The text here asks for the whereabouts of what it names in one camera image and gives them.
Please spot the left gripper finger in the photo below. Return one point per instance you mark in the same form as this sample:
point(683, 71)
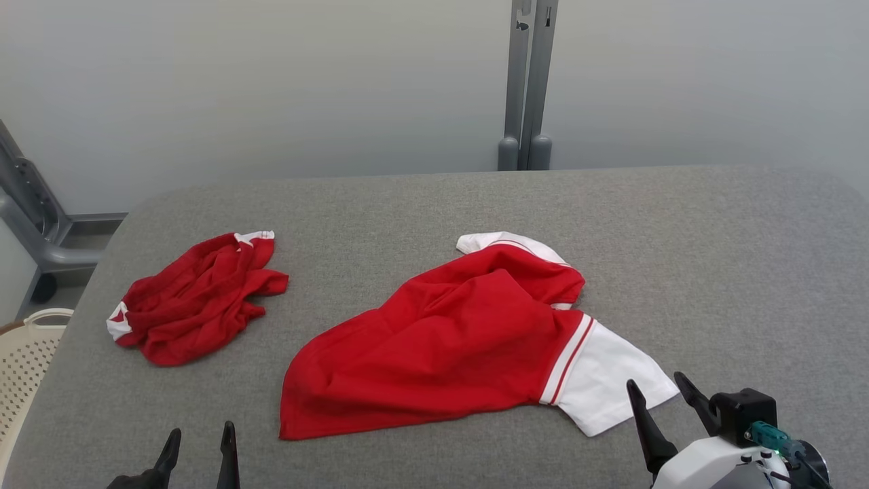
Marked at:
point(228, 462)
point(166, 462)

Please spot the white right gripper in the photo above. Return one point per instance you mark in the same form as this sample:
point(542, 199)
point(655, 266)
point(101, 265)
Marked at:
point(699, 462)

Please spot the red shorts with white stripe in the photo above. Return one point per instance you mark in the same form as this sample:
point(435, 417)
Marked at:
point(197, 299)

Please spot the red shirt with white sleeves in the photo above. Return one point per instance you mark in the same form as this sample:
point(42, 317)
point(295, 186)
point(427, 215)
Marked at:
point(441, 346)

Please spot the beige perforated laundry basket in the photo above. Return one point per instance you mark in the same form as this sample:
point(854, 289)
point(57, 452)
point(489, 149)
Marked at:
point(24, 360)

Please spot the black caster wheel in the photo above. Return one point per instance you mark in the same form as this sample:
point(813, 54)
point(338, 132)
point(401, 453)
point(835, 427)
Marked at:
point(44, 288)

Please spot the grey partition support leg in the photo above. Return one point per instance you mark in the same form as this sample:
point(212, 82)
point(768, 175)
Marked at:
point(58, 257)

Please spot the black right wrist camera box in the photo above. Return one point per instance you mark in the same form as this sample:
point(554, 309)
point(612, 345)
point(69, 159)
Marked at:
point(743, 411)

